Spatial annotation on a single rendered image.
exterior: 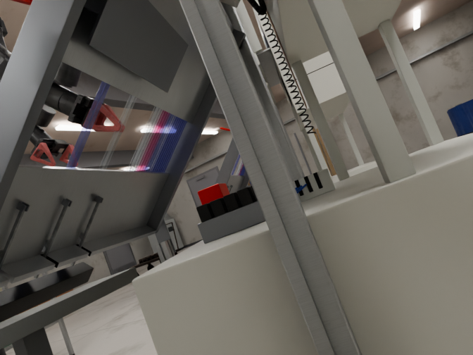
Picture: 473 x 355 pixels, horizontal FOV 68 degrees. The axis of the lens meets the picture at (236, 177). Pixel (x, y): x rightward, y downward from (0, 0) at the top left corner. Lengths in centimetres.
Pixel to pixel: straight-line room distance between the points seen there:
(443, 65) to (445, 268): 986
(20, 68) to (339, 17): 42
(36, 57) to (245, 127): 32
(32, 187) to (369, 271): 55
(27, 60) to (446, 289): 59
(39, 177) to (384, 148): 55
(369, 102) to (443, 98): 972
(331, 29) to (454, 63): 984
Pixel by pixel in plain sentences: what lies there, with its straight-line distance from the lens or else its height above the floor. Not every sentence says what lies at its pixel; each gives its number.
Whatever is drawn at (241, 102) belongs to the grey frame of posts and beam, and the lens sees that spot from 40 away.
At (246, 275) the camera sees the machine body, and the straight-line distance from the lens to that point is 43.
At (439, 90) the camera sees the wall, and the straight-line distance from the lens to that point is 1016.
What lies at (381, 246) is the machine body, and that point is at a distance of 43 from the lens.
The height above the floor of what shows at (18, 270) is 69.
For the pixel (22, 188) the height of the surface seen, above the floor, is 82.
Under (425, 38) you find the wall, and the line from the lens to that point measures 1038.
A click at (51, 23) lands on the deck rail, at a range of 57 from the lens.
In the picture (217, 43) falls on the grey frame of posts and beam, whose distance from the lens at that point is 42.
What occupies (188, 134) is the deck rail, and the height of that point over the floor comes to 94.
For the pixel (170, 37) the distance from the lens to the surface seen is 79.
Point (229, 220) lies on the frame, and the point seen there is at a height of 64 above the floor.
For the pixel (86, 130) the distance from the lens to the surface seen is 76.
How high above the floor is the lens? 66
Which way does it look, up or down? 5 degrees up
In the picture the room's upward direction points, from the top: 21 degrees counter-clockwise
